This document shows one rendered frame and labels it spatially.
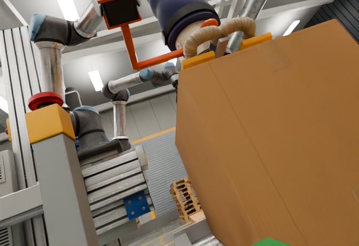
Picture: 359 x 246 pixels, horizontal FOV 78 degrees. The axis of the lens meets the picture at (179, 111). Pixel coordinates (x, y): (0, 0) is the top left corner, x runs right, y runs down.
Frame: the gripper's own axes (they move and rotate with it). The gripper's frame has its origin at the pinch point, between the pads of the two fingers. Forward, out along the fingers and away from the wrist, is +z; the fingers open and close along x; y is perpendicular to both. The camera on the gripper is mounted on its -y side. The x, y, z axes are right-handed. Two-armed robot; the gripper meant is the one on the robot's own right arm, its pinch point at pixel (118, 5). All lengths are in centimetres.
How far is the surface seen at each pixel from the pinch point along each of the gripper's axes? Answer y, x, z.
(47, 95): 5.7, 21.3, 13.5
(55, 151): 5.8, 22.0, 26.4
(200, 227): 65, -3, 57
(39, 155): 5.7, 25.0, 25.8
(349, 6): 662, -1016, -399
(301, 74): 0.3, -29.1, 31.4
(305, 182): 0, -17, 49
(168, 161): 1032, -46, -133
